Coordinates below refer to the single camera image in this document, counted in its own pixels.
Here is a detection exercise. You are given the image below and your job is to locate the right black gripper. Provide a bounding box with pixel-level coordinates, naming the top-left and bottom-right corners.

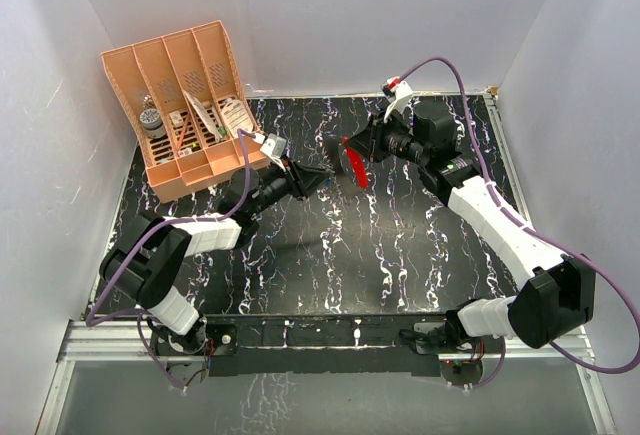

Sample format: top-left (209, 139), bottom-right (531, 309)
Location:
top-left (346, 107), bottom-right (429, 166)

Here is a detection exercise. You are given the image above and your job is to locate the orange plastic desk organizer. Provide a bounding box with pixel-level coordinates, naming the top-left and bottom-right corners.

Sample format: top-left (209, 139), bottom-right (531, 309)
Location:
top-left (101, 21), bottom-right (269, 203)

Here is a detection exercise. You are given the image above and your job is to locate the purple cable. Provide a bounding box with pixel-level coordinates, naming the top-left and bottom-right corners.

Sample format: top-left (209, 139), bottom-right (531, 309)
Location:
top-left (85, 127), bottom-right (266, 391)
top-left (394, 57), bottom-right (640, 391)

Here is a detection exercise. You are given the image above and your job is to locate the grey round tin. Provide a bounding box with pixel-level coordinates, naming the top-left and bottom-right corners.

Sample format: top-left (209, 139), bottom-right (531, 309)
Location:
top-left (139, 108), bottom-right (166, 139)

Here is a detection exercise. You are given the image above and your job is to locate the white and red keyring holder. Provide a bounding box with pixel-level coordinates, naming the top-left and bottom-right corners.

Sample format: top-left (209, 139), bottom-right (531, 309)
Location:
top-left (333, 137), bottom-right (369, 193)

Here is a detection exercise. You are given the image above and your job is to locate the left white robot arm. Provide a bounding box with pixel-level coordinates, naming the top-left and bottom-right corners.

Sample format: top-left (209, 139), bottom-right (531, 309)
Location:
top-left (99, 157), bottom-right (330, 354)

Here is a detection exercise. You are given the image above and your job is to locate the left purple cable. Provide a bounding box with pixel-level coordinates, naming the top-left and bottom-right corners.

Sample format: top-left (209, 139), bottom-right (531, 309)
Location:
top-left (85, 127), bottom-right (266, 391)

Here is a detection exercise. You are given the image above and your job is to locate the white envelope card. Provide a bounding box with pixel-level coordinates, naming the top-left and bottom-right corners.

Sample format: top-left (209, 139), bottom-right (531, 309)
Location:
top-left (183, 90), bottom-right (226, 141)

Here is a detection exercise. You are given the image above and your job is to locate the small white label box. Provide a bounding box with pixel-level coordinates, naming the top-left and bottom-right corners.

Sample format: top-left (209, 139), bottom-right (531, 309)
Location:
top-left (169, 111), bottom-right (184, 129)

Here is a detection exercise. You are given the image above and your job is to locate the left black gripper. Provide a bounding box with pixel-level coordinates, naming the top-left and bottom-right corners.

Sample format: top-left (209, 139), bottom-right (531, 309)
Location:
top-left (248, 154), bottom-right (329, 218)

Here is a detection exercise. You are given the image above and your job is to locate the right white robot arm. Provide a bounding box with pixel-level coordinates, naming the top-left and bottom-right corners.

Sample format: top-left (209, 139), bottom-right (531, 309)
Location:
top-left (343, 100), bottom-right (596, 352)

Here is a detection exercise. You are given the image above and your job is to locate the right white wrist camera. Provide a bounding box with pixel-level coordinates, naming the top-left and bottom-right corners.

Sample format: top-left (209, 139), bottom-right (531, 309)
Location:
top-left (382, 76), bottom-right (414, 123)

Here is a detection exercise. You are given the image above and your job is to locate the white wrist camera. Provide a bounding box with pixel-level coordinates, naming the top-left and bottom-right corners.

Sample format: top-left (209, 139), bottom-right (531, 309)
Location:
top-left (382, 76), bottom-right (414, 123)
top-left (260, 134), bottom-right (287, 169)

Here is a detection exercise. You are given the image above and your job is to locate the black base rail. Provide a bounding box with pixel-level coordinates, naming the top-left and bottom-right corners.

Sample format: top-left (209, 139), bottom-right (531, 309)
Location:
top-left (151, 313), bottom-right (502, 380)

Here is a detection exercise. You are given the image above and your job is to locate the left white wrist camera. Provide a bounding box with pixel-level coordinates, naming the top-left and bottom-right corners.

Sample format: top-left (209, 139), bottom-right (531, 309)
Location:
top-left (260, 134), bottom-right (287, 169)

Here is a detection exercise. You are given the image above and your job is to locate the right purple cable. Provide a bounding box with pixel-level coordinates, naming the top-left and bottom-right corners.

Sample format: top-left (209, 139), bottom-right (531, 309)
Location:
top-left (394, 57), bottom-right (640, 391)

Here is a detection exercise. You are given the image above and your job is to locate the orange pencil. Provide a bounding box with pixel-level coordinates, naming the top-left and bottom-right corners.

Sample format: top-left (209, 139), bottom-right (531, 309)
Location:
top-left (177, 113), bottom-right (191, 152)

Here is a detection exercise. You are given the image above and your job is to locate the white labelled packet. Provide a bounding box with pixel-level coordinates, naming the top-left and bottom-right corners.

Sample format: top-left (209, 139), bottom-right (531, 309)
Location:
top-left (220, 98), bottom-right (254, 138)

